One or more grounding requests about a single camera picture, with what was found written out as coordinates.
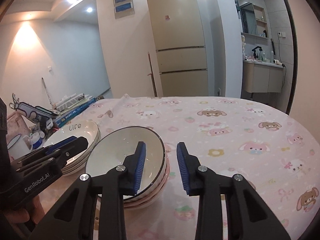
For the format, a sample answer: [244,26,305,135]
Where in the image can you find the beige vanity cabinet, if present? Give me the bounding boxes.
[242,60,284,94]

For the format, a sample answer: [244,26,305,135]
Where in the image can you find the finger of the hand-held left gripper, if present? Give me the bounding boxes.
[50,136,89,167]
[14,135,79,165]

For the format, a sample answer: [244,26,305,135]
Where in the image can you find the white bowl with pink print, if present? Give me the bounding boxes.
[123,175,168,209]

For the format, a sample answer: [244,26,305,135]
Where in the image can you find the grey mop handle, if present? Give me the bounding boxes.
[41,77,54,110]

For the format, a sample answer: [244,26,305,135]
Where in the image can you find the dark door frame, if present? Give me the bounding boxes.
[280,0,299,115]

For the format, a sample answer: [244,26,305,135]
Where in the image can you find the stack of books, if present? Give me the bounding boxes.
[54,93,97,128]

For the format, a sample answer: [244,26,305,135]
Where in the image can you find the white mug with blue rim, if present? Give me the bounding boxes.
[7,134,33,157]

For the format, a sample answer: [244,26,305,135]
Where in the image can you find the bathroom mirror cabinet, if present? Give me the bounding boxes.
[236,0,269,39]

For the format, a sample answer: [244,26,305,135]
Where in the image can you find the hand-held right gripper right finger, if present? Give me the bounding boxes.
[176,141,292,240]

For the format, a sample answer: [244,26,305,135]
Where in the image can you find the white bowl with black rim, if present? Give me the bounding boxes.
[85,126,167,198]

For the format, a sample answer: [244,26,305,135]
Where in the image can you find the pink cartoon printed tablecloth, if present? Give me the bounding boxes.
[32,94,320,240]

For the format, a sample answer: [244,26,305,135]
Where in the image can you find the blue cartoon pencil case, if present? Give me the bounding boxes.
[9,94,60,123]

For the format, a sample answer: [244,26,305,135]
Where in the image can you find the beige refrigerator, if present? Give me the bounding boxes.
[144,0,209,98]

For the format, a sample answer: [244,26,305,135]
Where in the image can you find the person's left hand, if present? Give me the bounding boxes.
[0,205,32,227]

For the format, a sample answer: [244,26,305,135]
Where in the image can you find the pink dotted bag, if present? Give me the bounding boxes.
[6,111,32,150]

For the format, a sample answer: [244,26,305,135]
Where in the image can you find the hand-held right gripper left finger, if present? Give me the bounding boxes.
[29,141,147,240]

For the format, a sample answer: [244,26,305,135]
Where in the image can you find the grey electrical panel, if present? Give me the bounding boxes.
[112,0,133,19]

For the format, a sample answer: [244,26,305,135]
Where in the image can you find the carrot print bowl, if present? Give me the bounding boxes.
[122,152,171,203]

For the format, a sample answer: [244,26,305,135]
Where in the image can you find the small white and blue jar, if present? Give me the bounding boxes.
[30,132,45,149]

